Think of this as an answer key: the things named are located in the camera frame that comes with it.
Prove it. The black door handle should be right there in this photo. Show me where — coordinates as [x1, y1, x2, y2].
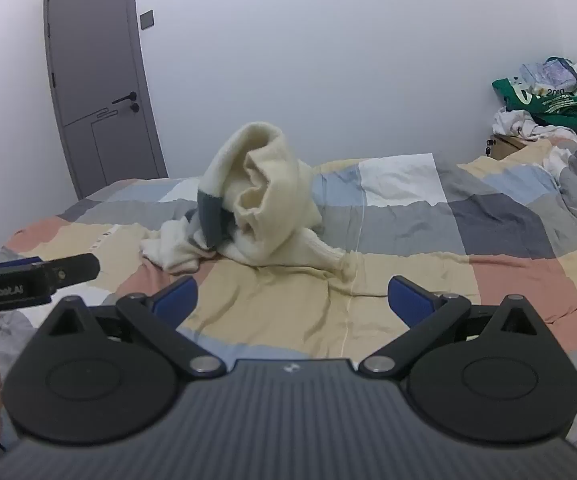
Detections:
[112, 91, 140, 113]

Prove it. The clear plastic bag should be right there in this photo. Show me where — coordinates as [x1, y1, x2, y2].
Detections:
[520, 57, 577, 95]

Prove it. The patchwork quilt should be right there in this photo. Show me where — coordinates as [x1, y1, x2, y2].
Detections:
[0, 140, 577, 461]

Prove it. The grey door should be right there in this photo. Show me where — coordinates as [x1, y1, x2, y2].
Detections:
[43, 0, 169, 200]

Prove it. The cream and blue knit sweater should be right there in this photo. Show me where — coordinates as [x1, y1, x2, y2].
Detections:
[140, 121, 357, 283]

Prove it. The green printed bag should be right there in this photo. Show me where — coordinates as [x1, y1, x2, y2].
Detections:
[492, 77, 577, 132]

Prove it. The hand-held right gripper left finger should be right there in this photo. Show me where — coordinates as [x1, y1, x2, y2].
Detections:
[36, 276, 226, 377]

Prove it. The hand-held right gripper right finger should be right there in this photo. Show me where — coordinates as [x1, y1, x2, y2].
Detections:
[359, 276, 552, 377]

